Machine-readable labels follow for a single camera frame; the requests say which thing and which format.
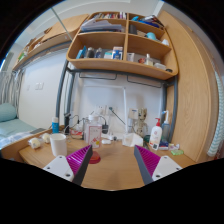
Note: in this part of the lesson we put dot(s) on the wooden wall shelf unit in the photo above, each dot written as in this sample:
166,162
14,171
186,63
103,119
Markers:
137,40

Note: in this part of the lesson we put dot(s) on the white pump lotion bottle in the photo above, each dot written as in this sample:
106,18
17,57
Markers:
155,136

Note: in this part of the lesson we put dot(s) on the white round bun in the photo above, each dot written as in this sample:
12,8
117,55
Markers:
34,143
46,138

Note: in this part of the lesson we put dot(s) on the clear plastic water bottle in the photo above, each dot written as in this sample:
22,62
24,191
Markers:
93,130

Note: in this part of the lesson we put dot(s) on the red bottle cap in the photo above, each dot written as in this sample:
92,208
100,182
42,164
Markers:
95,158

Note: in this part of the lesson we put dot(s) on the grey metal bed frame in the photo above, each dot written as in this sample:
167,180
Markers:
164,84

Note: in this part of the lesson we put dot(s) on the green small packet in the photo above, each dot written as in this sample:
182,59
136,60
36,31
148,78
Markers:
177,152

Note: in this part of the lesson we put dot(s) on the white round bun left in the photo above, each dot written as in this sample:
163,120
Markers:
34,143

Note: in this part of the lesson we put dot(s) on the Groot figurine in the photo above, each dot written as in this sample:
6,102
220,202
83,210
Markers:
142,114

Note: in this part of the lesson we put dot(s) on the white paper cup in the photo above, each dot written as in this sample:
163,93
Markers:
58,144

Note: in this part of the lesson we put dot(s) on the white tissue pack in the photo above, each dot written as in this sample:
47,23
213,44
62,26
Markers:
132,139

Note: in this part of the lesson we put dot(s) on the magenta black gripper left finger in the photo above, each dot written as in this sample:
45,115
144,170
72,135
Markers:
72,167

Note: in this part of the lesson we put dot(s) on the teal pillow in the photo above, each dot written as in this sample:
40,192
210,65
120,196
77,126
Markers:
7,112

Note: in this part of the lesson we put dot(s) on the white power strip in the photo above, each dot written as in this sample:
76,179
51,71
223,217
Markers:
110,137

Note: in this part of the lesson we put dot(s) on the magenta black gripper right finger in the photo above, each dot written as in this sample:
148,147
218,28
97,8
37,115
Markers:
153,167

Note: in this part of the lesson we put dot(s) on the grey spray bottle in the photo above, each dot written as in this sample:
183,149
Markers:
165,126

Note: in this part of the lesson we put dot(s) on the blue cylindrical can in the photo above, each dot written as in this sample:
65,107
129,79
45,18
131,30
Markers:
55,125

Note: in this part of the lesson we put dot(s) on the white round bun right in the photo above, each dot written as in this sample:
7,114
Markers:
46,138

